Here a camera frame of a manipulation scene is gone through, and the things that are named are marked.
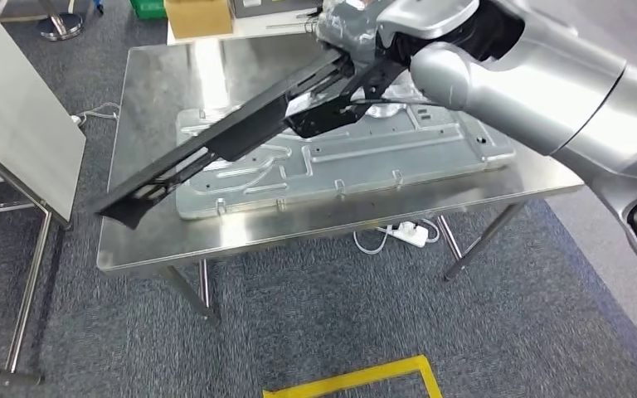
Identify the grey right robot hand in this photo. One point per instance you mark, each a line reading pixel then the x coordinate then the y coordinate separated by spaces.
pixel 346 24

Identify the long black plastic part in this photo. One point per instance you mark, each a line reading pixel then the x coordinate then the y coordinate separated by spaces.
pixel 230 134

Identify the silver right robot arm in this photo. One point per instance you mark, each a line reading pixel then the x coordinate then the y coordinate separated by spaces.
pixel 544 82

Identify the stainless steel workbench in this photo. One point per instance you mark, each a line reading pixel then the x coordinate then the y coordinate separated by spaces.
pixel 153 165

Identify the stamped sheet metal panel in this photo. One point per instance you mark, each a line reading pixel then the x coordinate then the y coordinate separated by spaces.
pixel 379 159

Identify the brown cardboard box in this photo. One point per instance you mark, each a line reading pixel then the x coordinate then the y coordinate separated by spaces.
pixel 197 19

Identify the green plastic crate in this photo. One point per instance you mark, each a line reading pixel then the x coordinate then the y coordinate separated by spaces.
pixel 148 8

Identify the white power strip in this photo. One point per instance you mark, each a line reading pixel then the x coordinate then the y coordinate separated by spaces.
pixel 409 233

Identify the white-topped steel-leg table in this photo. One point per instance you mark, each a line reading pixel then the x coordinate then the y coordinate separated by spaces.
pixel 16 104

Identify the yellow floor tape square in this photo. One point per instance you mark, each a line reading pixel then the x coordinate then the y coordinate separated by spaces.
pixel 351 379

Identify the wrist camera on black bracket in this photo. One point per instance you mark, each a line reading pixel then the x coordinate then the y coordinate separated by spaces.
pixel 329 118

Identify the chrome stanchion post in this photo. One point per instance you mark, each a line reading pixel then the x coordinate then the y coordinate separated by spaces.
pixel 60 24

